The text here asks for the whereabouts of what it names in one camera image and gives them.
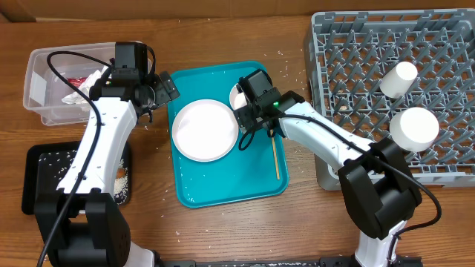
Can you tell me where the white bowl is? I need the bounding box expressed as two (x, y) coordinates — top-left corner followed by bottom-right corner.
(229, 84), (247, 110)

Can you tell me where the red snack wrapper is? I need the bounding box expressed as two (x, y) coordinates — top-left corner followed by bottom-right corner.
(68, 77), (87, 88)

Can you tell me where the wooden chopstick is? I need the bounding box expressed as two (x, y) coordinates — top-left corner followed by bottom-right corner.
(269, 130), (281, 180)

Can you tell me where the large white plate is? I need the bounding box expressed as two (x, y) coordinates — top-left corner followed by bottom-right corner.
(171, 99), (238, 162)

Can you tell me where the brown carrot stick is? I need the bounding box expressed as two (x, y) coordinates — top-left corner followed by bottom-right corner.
(116, 168), (127, 179)

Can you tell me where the small white cup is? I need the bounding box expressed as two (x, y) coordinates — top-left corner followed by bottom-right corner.
(379, 62), (418, 99)

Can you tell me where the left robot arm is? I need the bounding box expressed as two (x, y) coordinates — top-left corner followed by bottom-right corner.
(34, 42), (180, 266)

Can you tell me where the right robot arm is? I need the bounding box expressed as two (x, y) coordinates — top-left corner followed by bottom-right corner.
(234, 69), (422, 266)

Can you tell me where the grey dishwasher rack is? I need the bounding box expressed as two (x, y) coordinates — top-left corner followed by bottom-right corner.
(304, 9), (474, 188)

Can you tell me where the teal serving tray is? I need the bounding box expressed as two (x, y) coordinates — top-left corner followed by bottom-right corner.
(168, 61), (289, 208)

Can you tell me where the white rice pile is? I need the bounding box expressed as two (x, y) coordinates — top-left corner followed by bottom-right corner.
(39, 150), (130, 203)

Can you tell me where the black plastic tray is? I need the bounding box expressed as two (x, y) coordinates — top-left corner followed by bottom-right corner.
(22, 141), (132, 215)

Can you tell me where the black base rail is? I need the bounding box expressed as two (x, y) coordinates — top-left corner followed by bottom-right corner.
(159, 255), (424, 267)

